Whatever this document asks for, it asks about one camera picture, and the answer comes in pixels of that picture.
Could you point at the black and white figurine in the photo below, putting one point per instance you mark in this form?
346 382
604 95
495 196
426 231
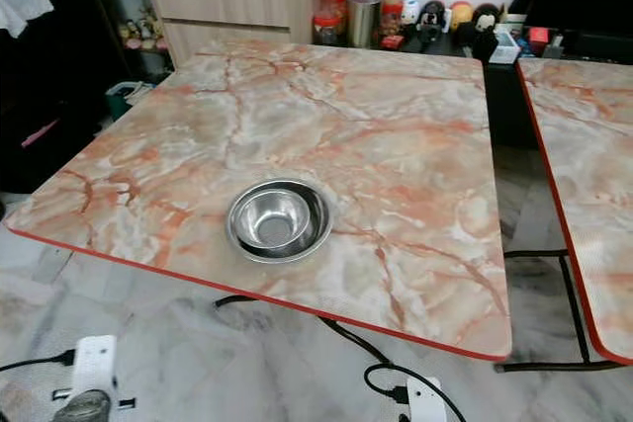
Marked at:
432 21

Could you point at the black metal table leg frame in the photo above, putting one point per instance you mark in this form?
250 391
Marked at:
574 313
346 336

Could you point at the small steel bowl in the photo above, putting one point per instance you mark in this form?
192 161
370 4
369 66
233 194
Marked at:
272 219

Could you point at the black bag pink strip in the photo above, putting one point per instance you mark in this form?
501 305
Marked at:
40 140

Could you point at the large steel bowl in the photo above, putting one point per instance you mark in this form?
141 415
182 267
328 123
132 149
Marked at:
322 229

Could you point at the blue and white box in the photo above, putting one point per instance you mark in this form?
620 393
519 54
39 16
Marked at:
506 46

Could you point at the small jar red lid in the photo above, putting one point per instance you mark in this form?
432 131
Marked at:
325 31

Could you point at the yellow figurine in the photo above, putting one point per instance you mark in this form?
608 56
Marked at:
461 14

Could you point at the steel canister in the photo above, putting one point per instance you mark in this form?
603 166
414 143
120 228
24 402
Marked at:
364 22

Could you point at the black figurine tan face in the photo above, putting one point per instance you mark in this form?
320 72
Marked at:
487 32

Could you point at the glass display shelf with figurines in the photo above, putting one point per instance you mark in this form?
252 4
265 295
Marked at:
134 32

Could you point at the marble pattern table red edge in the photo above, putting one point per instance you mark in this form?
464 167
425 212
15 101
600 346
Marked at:
376 126
588 145

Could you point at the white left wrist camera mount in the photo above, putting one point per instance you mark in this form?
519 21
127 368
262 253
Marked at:
94 355

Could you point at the white lace cloth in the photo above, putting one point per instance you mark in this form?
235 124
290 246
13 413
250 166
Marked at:
20 7

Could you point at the wooden drawer cabinet glass top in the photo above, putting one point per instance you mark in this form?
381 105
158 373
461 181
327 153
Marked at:
227 2

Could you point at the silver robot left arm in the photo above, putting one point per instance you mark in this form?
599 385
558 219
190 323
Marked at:
87 407

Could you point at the green storage bin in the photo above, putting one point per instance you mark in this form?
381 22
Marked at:
124 98

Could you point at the small red box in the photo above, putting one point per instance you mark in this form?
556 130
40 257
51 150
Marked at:
539 40

